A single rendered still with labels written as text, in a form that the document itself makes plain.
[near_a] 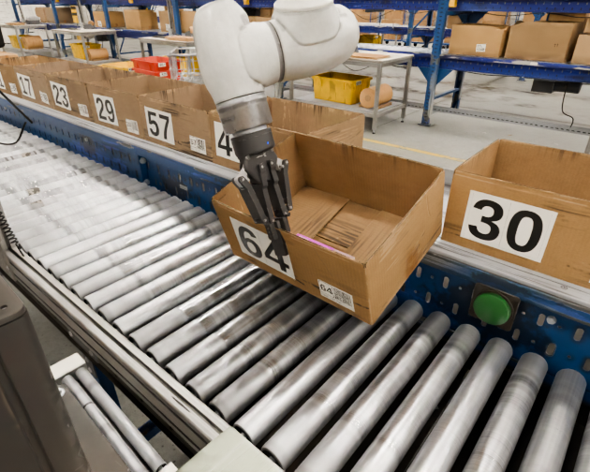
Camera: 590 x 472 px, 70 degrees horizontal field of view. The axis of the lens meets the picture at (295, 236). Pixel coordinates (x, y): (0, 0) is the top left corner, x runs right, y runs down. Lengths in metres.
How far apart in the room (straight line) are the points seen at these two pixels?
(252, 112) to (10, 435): 0.55
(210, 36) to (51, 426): 0.59
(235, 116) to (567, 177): 0.79
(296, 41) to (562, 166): 0.71
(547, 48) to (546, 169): 4.07
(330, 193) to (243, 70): 0.47
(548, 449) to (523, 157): 0.67
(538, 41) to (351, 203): 4.32
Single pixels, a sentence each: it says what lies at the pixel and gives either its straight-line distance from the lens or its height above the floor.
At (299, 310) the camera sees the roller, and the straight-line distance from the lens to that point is 0.96.
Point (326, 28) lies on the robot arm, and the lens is 0.79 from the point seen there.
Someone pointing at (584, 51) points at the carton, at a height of 0.91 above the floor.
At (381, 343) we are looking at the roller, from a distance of 0.90.
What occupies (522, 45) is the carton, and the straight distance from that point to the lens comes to 5.29.
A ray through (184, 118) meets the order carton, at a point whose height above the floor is 1.01.
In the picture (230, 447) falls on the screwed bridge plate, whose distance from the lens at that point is 0.73.
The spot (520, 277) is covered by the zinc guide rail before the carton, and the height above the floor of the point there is 0.89.
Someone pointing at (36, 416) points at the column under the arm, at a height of 0.93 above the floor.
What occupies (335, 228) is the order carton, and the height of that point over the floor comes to 0.88.
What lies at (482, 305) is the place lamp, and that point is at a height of 0.82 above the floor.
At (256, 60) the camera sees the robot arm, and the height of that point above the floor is 1.27.
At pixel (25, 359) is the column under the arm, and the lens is 0.56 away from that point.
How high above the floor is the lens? 1.36
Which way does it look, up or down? 29 degrees down
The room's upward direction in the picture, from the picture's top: straight up
